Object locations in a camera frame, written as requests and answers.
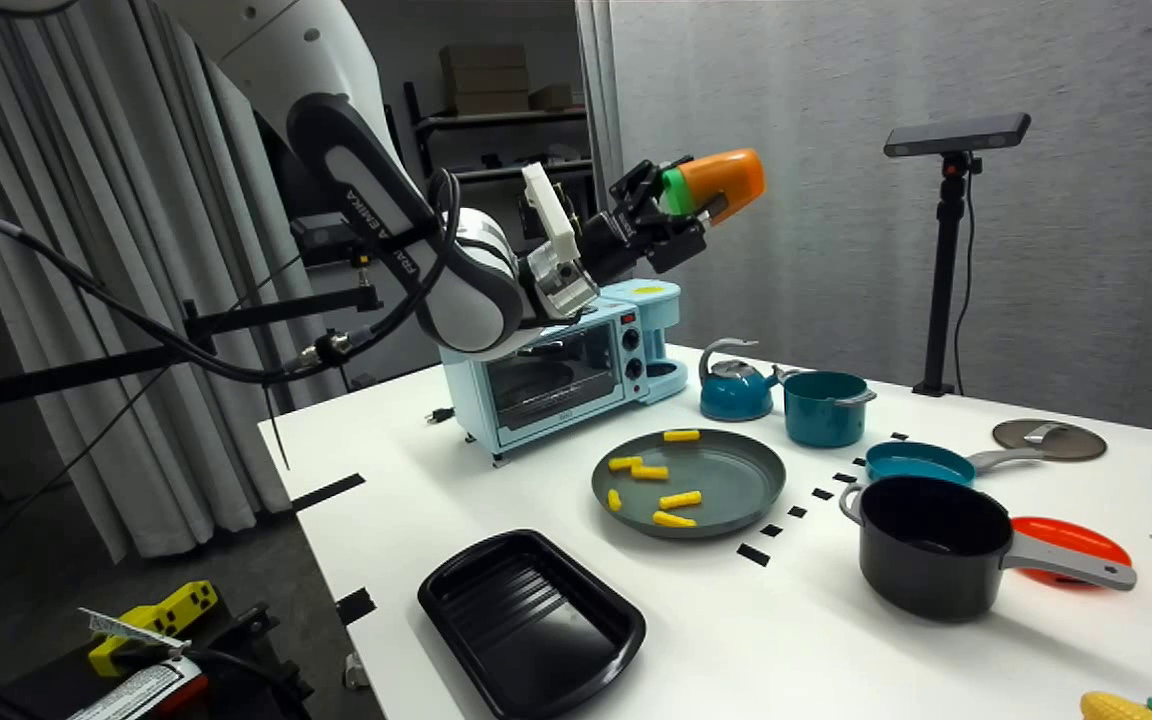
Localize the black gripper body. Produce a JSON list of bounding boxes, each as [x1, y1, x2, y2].
[[571, 201, 663, 283]]

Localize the orange cup green rim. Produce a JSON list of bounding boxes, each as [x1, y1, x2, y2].
[[656, 144, 767, 229]]

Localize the grey round plate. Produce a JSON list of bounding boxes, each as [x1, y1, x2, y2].
[[586, 422, 793, 544]]

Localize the teal toy kettle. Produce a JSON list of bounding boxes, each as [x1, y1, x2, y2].
[[697, 336, 783, 422]]

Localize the dark storage shelf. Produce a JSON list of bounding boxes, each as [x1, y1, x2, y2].
[[399, 77, 603, 214]]

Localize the light blue toaster oven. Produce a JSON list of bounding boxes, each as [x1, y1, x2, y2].
[[434, 276, 691, 464]]

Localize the light grey backdrop curtain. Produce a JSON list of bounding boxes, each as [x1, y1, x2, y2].
[[571, 0, 1152, 435]]

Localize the brown cardboard box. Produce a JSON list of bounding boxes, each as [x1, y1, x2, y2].
[[434, 40, 534, 117]]

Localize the teal toy pot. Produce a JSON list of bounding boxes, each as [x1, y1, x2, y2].
[[781, 369, 881, 451]]

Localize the teal frying pan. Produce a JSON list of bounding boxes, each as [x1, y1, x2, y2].
[[865, 435, 1048, 490]]

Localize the long black tape strip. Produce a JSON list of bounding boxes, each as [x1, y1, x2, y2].
[[289, 473, 369, 521]]

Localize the black plastic tray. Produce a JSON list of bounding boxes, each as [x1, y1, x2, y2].
[[415, 525, 653, 720]]

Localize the grey round disc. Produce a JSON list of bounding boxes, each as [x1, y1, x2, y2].
[[988, 417, 1110, 464]]

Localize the short black tape strip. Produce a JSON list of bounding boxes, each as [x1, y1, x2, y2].
[[331, 584, 380, 626]]

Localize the orange frying pan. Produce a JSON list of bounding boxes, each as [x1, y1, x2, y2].
[[1007, 513, 1135, 592]]

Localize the grey pleated curtain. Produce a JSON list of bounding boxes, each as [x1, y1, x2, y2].
[[0, 0, 338, 565]]

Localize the yellow toy corn green husk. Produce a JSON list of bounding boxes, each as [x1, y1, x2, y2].
[[1076, 688, 1152, 720]]

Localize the red white device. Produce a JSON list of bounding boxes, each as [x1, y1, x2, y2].
[[69, 650, 212, 720]]

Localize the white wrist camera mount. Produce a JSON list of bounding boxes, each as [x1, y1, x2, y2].
[[514, 157, 603, 325]]

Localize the black camera stand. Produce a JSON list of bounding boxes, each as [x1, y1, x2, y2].
[[913, 146, 988, 398]]

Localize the black stereo camera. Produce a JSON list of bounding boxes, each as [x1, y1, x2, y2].
[[881, 108, 1034, 160]]

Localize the thick black cable bundle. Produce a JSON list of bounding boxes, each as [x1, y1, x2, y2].
[[0, 172, 466, 392]]

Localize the black metal frame bars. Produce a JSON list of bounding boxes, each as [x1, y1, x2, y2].
[[0, 283, 389, 417]]

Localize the black saucepan grey handle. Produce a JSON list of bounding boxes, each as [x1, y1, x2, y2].
[[834, 473, 1139, 623]]

